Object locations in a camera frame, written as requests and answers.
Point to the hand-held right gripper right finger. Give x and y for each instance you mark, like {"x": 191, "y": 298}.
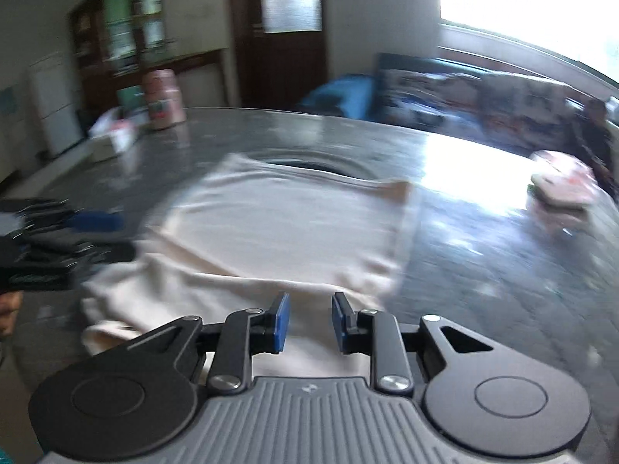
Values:
{"x": 339, "y": 321}

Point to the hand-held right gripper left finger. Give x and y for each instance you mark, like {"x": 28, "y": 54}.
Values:
{"x": 280, "y": 321}

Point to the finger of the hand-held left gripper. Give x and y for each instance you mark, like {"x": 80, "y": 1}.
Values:
{"x": 96, "y": 221}
{"x": 104, "y": 253}

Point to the cream sweatshirt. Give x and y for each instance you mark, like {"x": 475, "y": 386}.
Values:
{"x": 290, "y": 232}

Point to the person's left hand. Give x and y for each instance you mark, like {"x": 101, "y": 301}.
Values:
{"x": 7, "y": 312}

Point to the white tissue box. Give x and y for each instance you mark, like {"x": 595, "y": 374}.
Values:
{"x": 113, "y": 142}

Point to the white refrigerator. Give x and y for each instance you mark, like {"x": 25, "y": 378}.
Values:
{"x": 53, "y": 106}

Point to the pink cartoon face bottle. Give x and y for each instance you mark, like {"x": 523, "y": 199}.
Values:
{"x": 164, "y": 99}

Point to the black round induction cooktop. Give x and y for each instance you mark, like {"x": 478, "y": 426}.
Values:
{"x": 309, "y": 167}

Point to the dark wooden cabinet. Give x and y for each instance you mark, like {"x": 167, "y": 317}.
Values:
{"x": 125, "y": 24}

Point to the blue sofa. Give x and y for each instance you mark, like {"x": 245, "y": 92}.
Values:
{"x": 338, "y": 94}

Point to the butterfly print cushion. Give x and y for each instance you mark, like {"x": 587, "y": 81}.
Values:
{"x": 527, "y": 106}
{"x": 430, "y": 96}

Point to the dark wooden door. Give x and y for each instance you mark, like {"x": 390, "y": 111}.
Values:
{"x": 285, "y": 58}

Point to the white plastic tissue pack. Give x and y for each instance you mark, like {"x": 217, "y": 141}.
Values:
{"x": 561, "y": 183}

